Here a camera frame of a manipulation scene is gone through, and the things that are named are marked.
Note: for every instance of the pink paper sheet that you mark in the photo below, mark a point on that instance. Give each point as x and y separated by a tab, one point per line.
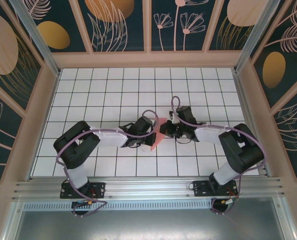
158	140

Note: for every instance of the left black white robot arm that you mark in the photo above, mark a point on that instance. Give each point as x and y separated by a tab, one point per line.
111	137

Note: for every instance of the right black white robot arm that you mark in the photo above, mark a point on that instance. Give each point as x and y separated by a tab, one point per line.
211	133

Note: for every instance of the grey metal sheet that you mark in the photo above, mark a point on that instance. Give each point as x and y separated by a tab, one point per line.
151	225

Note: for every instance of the yellow power connector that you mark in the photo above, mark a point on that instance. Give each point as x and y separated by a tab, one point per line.
90	201
223	201

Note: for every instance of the art panel beige disc fronds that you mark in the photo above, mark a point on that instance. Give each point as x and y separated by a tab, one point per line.
228	37

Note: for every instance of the art panel pink flowers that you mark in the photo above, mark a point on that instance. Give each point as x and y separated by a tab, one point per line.
188	15

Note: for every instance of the art panel orange disc leaves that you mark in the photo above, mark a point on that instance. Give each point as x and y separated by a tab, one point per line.
113	25

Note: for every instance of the art panel golden oval feathers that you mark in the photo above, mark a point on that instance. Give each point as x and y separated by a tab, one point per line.
288	75

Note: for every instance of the art panel pink leaf outlines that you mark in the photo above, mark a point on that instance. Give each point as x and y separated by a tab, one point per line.
296	140

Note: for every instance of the art panel single flower outline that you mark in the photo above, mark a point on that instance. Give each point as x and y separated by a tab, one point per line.
1	140

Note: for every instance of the art panel large beige disc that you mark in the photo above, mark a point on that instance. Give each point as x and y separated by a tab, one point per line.
3	37

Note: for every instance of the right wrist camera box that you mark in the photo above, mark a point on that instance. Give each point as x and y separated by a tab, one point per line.
174	119

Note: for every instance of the long aluminium mounting rail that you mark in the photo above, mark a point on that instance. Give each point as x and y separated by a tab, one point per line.
151	188

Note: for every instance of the aluminium side rail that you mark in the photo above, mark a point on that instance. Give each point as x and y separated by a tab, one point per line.
242	87

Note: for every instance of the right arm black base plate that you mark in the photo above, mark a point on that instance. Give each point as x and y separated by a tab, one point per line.
201	188

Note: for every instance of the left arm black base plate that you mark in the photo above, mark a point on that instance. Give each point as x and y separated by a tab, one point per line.
98	190

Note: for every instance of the aluminium post beside feather panel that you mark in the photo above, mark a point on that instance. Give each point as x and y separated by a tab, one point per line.
252	37

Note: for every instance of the aluminium post beside oval panel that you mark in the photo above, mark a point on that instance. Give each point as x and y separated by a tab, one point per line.
39	42

